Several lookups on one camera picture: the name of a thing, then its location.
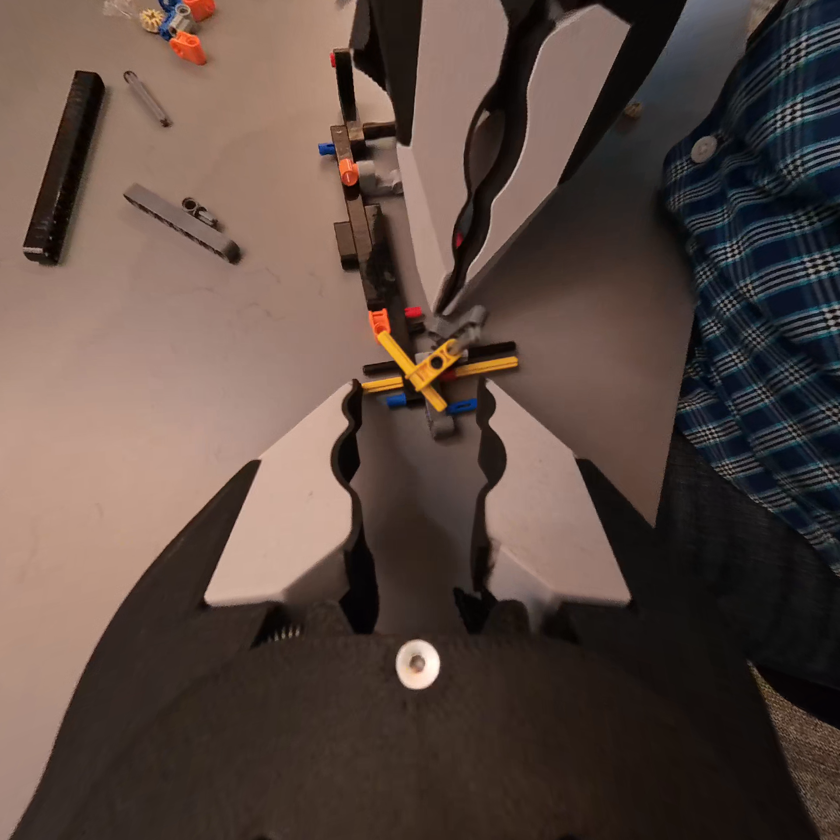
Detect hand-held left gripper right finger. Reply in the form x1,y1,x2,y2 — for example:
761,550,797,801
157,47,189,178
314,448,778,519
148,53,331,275
453,379,632,634

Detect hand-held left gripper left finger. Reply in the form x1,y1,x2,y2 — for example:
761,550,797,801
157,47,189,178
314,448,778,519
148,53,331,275
205,379,380,634

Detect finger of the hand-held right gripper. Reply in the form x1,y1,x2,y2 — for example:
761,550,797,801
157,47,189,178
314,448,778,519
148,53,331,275
397,0,521,316
446,0,634,311

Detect black lego frame assembly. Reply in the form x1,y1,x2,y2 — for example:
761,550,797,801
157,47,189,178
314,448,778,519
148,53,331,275
318,49,519,441

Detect yellow lego pin connector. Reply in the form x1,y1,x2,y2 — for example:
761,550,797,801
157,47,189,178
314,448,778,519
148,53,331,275
410,340,459,388

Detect yellow lego axle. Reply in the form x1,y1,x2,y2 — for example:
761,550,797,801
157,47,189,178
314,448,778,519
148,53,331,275
376,328,447,411

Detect dark grey lego beam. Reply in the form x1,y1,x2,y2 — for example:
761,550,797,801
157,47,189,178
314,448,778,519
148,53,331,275
430,305,490,343

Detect dark grey lego rod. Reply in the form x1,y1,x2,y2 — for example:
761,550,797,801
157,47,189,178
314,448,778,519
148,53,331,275
123,71,173,129

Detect grey lego liftarm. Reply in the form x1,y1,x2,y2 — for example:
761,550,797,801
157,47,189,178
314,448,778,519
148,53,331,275
123,184,242,265

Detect long black lego beam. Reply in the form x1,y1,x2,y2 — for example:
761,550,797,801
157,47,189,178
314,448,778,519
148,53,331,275
23,70,106,265

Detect person in plaid shirt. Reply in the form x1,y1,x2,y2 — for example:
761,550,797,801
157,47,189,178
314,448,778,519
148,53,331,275
656,328,840,723

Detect person's torso in plaid shirt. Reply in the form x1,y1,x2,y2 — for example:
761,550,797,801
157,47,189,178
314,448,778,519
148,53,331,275
659,0,840,572

